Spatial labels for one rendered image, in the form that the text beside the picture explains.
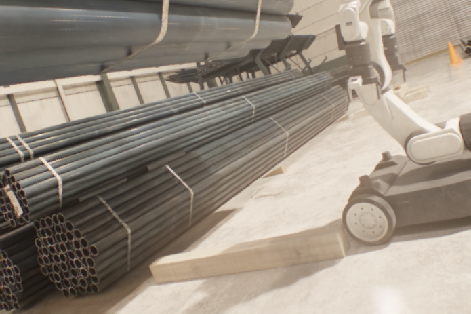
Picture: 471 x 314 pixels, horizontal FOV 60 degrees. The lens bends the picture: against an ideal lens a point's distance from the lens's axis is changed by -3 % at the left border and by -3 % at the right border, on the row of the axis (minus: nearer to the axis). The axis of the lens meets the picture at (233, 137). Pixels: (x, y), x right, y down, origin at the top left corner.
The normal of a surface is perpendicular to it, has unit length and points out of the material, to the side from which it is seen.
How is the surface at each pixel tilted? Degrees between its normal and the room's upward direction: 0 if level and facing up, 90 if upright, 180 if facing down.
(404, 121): 90
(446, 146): 90
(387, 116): 115
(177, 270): 90
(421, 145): 90
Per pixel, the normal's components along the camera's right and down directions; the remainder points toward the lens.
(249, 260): -0.46, 0.22
